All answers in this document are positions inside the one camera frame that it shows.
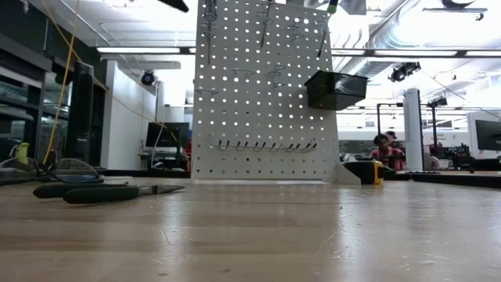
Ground clear safety glasses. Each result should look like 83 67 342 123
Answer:
0 156 106 185

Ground black handled needle-nose pliers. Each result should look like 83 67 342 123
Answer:
31 182 186 205

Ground ceiling light strip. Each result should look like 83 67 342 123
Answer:
331 49 501 58
96 46 196 55

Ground black computer monitor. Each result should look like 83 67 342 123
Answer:
474 119 501 152
145 121 191 149

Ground white perforated pegboard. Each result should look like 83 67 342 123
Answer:
190 0 362 186

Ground black shelving rack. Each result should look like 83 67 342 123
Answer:
0 0 107 170

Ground black plastic bin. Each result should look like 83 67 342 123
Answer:
304 70 369 111

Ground yellow-green bottle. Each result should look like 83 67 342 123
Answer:
14 142 31 165

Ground yellow black tape measure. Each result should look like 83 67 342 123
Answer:
342 159 384 186

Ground white tower fan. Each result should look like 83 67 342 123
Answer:
402 88 426 172

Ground round black wall device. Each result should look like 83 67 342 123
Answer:
140 69 157 86

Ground metal ring pegboard hook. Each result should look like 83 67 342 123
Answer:
287 21 306 42
269 64 287 89

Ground yellow cable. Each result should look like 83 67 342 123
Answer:
38 0 81 165

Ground multi-hook wire rack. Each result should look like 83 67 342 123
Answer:
209 135 319 154

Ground black pole frame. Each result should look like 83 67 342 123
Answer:
375 102 405 136

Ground black ceiling camera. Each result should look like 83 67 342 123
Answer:
387 61 422 83

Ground black camera stand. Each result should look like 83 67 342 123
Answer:
426 96 449 157

